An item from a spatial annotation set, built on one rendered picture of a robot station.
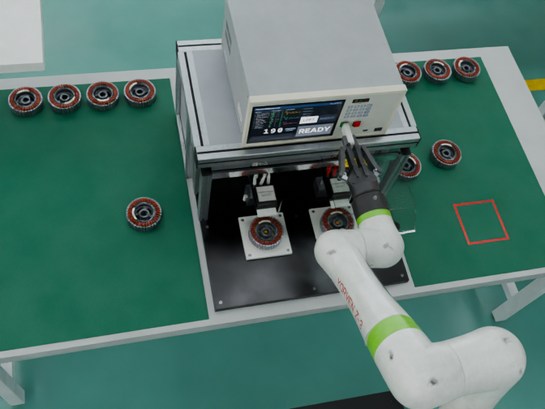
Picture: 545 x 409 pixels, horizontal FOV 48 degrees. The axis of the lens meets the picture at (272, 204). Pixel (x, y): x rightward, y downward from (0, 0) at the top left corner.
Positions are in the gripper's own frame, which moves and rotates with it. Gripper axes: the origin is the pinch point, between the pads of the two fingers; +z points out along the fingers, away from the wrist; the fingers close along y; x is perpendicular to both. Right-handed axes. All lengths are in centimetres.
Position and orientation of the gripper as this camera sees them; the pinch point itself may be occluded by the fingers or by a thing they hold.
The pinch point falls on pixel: (347, 135)
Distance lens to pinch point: 177.1
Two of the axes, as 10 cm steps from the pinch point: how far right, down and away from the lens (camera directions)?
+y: 9.7, -1.1, 2.2
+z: -2.0, -8.7, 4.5
